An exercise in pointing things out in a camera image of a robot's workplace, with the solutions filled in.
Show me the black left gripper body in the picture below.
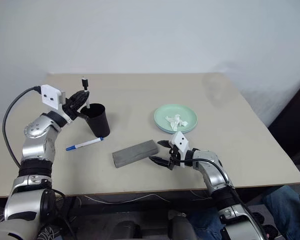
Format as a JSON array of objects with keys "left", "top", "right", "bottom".
[{"left": 62, "top": 98, "right": 83, "bottom": 121}]

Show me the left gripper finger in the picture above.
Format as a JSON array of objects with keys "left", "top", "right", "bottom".
[
  {"left": 69, "top": 90, "right": 91, "bottom": 102},
  {"left": 73, "top": 97, "right": 90, "bottom": 112}
]

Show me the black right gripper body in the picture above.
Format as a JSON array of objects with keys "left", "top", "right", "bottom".
[{"left": 167, "top": 145, "right": 184, "bottom": 171}]

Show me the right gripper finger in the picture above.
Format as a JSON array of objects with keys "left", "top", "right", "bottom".
[
  {"left": 148, "top": 156, "right": 170, "bottom": 169},
  {"left": 156, "top": 140, "right": 173, "bottom": 149}
]

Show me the white marker with black cap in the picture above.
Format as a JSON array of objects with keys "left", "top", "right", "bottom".
[{"left": 81, "top": 76, "right": 91, "bottom": 110}]

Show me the white tissue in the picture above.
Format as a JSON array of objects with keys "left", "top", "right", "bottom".
[{"left": 164, "top": 113, "right": 189, "bottom": 132}]

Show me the grey glasses case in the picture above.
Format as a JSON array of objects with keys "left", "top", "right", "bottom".
[{"left": 111, "top": 139, "right": 159, "bottom": 170}]

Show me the green plate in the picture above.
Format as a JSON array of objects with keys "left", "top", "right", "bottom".
[{"left": 153, "top": 103, "right": 199, "bottom": 133}]

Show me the white pen with blue cap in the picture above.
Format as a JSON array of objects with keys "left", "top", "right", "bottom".
[{"left": 65, "top": 136, "right": 105, "bottom": 152}]

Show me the blue plate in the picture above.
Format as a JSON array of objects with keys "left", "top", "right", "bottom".
[{"left": 155, "top": 123, "right": 198, "bottom": 135}]

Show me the black plastic cup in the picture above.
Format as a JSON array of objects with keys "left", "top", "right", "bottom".
[{"left": 79, "top": 103, "right": 111, "bottom": 138}]

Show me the blue jeans leg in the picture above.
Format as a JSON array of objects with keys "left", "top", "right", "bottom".
[
  {"left": 188, "top": 209, "right": 226, "bottom": 240},
  {"left": 262, "top": 186, "right": 300, "bottom": 240}
]

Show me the dark furniture piece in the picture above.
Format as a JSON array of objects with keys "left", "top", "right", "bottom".
[{"left": 267, "top": 72, "right": 300, "bottom": 166}]

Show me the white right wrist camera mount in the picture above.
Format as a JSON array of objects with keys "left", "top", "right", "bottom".
[{"left": 171, "top": 131, "right": 191, "bottom": 168}]

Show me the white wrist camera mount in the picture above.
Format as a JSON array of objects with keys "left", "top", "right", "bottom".
[
  {"left": 39, "top": 84, "right": 73, "bottom": 124},
  {"left": 171, "top": 131, "right": 191, "bottom": 168}
]

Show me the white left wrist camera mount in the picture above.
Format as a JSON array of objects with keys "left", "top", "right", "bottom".
[{"left": 39, "top": 84, "right": 73, "bottom": 124}]

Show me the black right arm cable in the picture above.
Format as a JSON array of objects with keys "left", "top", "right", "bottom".
[{"left": 183, "top": 158, "right": 269, "bottom": 240}]

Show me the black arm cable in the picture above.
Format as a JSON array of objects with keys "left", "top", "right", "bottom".
[
  {"left": 183, "top": 158, "right": 269, "bottom": 240},
  {"left": 2, "top": 86, "right": 42, "bottom": 168}
]

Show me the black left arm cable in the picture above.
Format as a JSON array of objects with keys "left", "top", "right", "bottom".
[{"left": 2, "top": 86, "right": 42, "bottom": 168}]

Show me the white wire under table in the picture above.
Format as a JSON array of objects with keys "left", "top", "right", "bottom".
[{"left": 83, "top": 193, "right": 171, "bottom": 205}]

